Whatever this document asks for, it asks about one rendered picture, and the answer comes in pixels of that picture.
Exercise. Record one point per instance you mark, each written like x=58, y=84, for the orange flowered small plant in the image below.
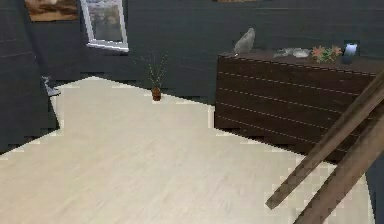
x=326, y=53

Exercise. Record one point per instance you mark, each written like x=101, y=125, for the grey flat dish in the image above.
x=293, y=52

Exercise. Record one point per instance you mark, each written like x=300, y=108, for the dark brown chest of drawers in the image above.
x=283, y=103

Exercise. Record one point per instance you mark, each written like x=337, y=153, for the grey small object at wall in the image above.
x=50, y=87

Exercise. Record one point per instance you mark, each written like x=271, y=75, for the grey rock-shaped ornament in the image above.
x=245, y=42

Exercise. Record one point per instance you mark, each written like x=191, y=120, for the thin plant in brown pot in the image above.
x=155, y=83

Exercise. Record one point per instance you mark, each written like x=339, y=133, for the black framed small device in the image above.
x=350, y=51

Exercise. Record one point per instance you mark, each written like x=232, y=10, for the white framed window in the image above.
x=106, y=23

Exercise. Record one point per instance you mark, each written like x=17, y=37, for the brown framed wall picture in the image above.
x=51, y=10

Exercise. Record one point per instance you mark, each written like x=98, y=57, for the brown wooden furniture legs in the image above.
x=336, y=156

